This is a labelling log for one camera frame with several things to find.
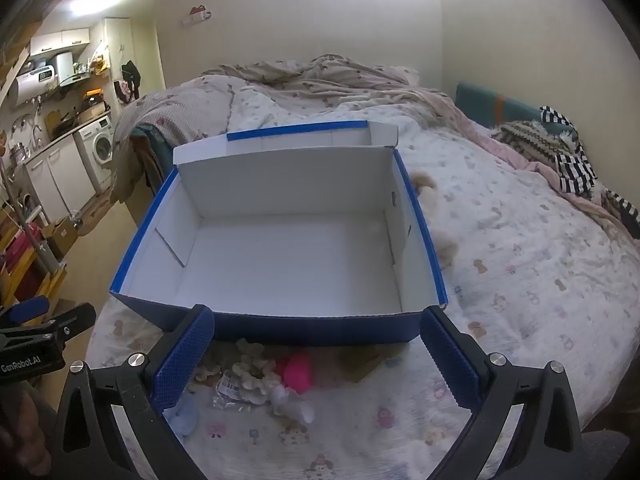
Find beige plush toy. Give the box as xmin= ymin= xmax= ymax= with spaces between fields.
xmin=410 ymin=170 xmax=458 ymax=267

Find beige patterned duvet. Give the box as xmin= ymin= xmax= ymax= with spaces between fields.
xmin=112 ymin=54 xmax=451 ymax=201

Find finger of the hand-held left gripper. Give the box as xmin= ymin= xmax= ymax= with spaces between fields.
xmin=0 ymin=298 xmax=50 ymax=330
xmin=47 ymin=302 xmax=97 ymax=343

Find pink plush toy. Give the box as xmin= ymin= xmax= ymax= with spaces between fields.
xmin=274 ymin=351 xmax=317 ymax=393

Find white wall cabinet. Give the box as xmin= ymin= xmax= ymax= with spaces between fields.
xmin=29 ymin=29 xmax=92 ymax=57

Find white water heater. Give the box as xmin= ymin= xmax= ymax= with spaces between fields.
xmin=11 ymin=71 xmax=57 ymax=107

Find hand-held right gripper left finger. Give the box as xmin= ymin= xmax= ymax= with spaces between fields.
xmin=50 ymin=304 xmax=216 ymax=480

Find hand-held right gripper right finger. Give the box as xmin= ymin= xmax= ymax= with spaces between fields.
xmin=420 ymin=305 xmax=586 ymax=480

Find black and white striped cloth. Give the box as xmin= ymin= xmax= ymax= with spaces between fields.
xmin=539 ymin=105 xmax=640 ymax=221

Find red bag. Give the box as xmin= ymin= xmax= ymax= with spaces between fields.
xmin=2 ymin=232 xmax=41 ymax=271

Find light blue cloth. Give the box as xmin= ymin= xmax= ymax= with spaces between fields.
xmin=165 ymin=395 xmax=201 ymax=436

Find white washing machine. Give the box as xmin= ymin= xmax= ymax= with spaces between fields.
xmin=75 ymin=114 xmax=117 ymax=193

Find blue and white cardboard box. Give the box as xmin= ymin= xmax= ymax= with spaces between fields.
xmin=109 ymin=121 xmax=448 ymax=346

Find white base cabinet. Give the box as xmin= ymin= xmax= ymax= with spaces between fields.
xmin=22 ymin=135 xmax=97 ymax=223

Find clear plastic packet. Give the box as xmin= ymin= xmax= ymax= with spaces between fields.
xmin=212 ymin=370 xmax=251 ymax=411

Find white fluffy toy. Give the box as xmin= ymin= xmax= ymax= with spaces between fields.
xmin=270 ymin=385 xmax=316 ymax=423

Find pink blanket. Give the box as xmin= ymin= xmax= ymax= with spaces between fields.
xmin=400 ymin=87 xmax=626 ymax=226

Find yellow wooden rack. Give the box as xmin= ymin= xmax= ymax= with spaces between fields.
xmin=0 ymin=255 xmax=68 ymax=311

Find dark hanging clothes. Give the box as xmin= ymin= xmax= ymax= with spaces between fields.
xmin=120 ymin=60 xmax=143 ymax=101

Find person's left hand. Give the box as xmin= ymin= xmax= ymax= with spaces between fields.
xmin=0 ymin=392 xmax=53 ymax=480

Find cream fuzzy plush toy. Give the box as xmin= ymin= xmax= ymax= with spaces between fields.
xmin=192 ymin=337 xmax=281 ymax=403

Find brown cardboard box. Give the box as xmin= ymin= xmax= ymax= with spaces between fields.
xmin=42 ymin=217 xmax=81 ymax=257

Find teal pillow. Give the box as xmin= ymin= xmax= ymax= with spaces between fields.
xmin=455 ymin=81 xmax=576 ymax=133

